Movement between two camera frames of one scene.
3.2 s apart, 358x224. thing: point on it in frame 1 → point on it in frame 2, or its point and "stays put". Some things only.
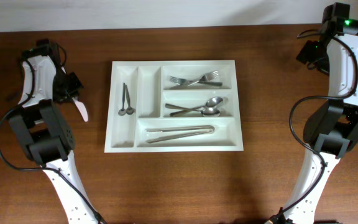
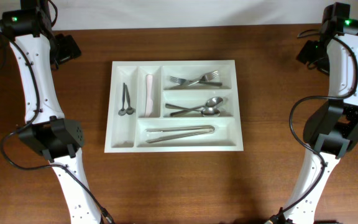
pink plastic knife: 82,109 → 149,102
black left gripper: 66,94 → 68,46
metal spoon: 212,102 stays put
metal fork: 206,78 stays put
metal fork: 179,81 stays put
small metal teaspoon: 129,111 stays put
